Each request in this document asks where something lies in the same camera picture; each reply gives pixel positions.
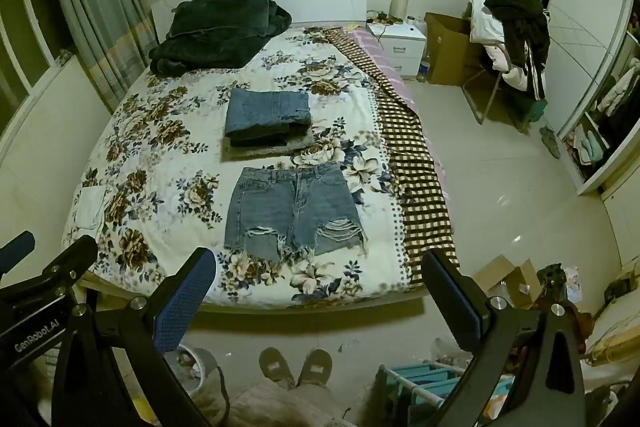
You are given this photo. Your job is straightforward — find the black jacket on chair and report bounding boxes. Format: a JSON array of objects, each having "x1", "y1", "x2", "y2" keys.
[{"x1": 484, "y1": 0, "x2": 550, "y2": 101}]

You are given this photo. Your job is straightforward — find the grey trash bin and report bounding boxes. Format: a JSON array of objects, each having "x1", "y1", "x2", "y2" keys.
[{"x1": 164, "y1": 343, "x2": 218, "y2": 397}]

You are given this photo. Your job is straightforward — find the right brown slipper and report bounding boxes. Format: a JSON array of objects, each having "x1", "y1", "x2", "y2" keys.
[{"x1": 297, "y1": 348, "x2": 333, "y2": 387}]

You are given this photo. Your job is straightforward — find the brown checkered sheet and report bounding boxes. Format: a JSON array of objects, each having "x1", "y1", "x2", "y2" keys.
[{"x1": 322, "y1": 28, "x2": 459, "y2": 288}]

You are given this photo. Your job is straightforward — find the beige cylindrical lamp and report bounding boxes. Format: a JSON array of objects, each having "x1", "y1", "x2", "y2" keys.
[{"x1": 388, "y1": 0, "x2": 409, "y2": 20}]

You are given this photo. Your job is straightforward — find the grey striped curtain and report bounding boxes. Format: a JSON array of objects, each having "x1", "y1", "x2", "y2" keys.
[{"x1": 45, "y1": 0, "x2": 161, "y2": 113}]

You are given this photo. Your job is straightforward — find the floral bed cover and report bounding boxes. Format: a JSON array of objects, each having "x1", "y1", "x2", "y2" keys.
[{"x1": 62, "y1": 28, "x2": 409, "y2": 310}]

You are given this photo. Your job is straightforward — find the white cloth on bed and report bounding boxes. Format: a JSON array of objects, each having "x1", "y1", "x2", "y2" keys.
[{"x1": 75, "y1": 185, "x2": 106, "y2": 230}]

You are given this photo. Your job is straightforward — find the small open cardboard box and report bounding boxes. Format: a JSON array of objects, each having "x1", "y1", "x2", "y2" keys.
[{"x1": 473, "y1": 255, "x2": 541, "y2": 309}]

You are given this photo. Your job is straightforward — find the dark green blanket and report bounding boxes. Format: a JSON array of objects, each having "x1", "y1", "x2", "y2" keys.
[{"x1": 149, "y1": 0, "x2": 292, "y2": 77}]

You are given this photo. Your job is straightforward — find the ripped blue denim shorts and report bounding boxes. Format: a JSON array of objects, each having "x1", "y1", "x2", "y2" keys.
[{"x1": 224, "y1": 162, "x2": 367, "y2": 262}]

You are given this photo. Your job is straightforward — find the teal storage rack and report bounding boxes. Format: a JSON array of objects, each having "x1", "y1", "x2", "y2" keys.
[{"x1": 374, "y1": 361, "x2": 516, "y2": 423}]

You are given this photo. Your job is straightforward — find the folded dark blue jeans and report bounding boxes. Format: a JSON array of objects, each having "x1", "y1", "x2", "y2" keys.
[{"x1": 224, "y1": 88, "x2": 311, "y2": 146}]

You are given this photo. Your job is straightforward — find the chair piled with clothes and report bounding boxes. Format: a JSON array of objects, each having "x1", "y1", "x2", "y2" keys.
[{"x1": 462, "y1": 0, "x2": 547, "y2": 133}]

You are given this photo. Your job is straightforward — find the brown cardboard box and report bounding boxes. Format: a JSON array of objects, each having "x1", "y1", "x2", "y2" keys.
[{"x1": 425, "y1": 13, "x2": 485, "y2": 87}]

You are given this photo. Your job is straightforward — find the white wardrobe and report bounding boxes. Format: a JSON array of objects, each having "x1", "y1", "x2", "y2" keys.
[{"x1": 540, "y1": 0, "x2": 639, "y2": 194}]

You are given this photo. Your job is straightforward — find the white bedside table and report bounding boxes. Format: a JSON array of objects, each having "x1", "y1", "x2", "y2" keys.
[{"x1": 367, "y1": 22, "x2": 426, "y2": 77}]

